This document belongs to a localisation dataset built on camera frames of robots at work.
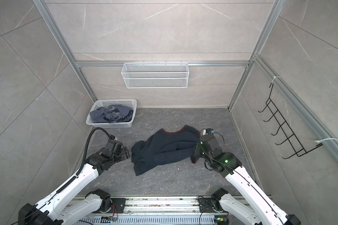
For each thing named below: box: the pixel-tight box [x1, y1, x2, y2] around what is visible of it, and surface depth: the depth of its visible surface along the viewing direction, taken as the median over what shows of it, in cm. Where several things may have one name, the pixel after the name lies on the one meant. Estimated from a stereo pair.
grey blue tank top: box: [89, 104, 134, 124], surface depth 111 cm
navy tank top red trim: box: [130, 124, 201, 176], surface depth 88 cm
